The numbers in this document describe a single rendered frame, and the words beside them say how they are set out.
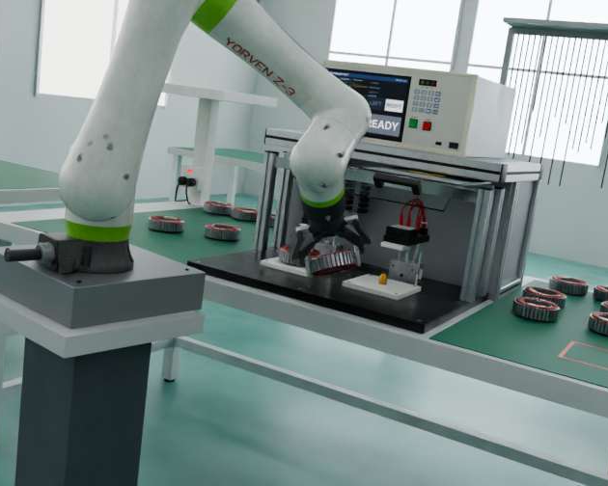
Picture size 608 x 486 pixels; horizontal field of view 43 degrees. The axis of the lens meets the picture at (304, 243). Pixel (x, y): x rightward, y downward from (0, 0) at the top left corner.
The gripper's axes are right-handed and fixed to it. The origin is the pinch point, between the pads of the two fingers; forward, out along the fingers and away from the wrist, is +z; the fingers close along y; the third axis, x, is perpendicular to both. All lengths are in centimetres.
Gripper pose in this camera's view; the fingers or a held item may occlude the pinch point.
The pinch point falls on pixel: (332, 261)
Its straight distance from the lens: 176.4
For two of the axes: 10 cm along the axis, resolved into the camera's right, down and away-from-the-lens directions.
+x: 1.7, 7.9, -5.9
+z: 1.1, 5.8, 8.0
